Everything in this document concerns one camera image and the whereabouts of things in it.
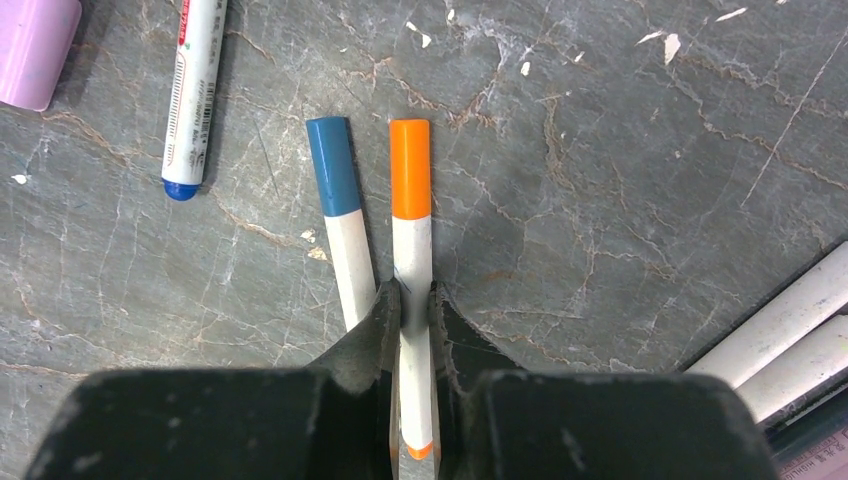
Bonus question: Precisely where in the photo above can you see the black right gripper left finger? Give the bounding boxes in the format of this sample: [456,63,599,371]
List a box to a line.
[25,280,401,479]

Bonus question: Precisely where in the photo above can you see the white marker orange tip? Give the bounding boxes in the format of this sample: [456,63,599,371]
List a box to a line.
[389,119,433,460]

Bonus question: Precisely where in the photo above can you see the blue white marker clear cap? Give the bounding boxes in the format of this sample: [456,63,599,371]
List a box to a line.
[161,0,229,201]

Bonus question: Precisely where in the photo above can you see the white marker teal cap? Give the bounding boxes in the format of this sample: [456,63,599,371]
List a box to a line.
[305,115,379,333]

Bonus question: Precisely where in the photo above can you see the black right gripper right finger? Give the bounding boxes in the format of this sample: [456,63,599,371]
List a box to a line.
[429,282,777,479]

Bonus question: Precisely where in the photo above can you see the white marker green cap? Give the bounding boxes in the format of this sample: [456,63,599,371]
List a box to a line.
[688,243,847,388]

